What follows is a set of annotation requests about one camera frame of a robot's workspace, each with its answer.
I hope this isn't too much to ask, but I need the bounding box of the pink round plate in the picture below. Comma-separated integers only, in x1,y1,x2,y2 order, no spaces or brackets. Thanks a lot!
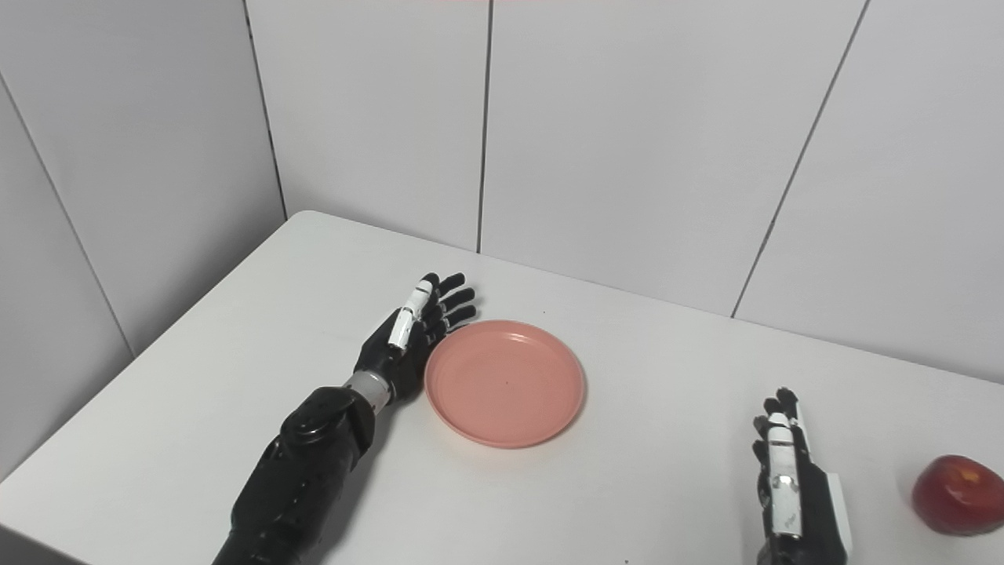
424,319,587,450

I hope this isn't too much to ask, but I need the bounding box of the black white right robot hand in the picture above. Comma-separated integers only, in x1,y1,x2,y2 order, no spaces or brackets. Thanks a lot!
751,387,854,565

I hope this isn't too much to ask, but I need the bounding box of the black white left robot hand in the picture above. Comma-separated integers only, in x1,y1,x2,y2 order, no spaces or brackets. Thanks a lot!
353,272,478,405

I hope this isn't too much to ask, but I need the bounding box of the red apple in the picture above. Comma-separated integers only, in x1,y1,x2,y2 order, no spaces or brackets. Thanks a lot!
911,455,1004,538

